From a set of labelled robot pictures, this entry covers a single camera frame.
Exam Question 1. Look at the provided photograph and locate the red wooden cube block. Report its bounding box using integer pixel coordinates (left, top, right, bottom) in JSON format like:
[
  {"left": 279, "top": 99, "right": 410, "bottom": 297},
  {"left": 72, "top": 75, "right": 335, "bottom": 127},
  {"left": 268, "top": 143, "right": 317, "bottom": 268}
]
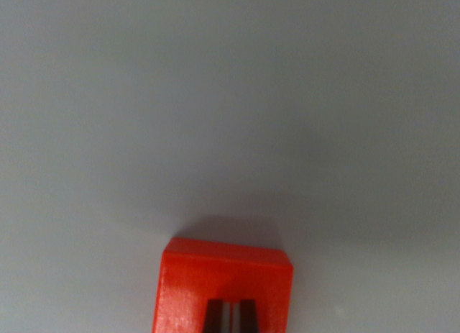
[{"left": 150, "top": 236, "right": 295, "bottom": 333}]

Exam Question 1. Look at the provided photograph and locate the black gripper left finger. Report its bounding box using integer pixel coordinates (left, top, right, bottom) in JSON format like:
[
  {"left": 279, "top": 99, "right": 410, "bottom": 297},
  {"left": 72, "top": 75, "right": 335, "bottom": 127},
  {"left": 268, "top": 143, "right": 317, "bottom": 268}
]
[{"left": 202, "top": 298, "right": 232, "bottom": 333}]

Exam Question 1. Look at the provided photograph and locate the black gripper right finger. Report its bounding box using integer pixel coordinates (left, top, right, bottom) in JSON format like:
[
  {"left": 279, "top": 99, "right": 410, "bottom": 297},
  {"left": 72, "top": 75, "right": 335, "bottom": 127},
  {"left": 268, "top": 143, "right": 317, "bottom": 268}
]
[{"left": 233, "top": 298, "right": 262, "bottom": 333}]

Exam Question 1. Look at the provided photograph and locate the white plastic tray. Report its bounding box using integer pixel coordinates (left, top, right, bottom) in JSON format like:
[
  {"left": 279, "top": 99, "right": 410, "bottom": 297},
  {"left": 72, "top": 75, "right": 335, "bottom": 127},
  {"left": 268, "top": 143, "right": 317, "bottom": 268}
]
[{"left": 0, "top": 0, "right": 460, "bottom": 333}]

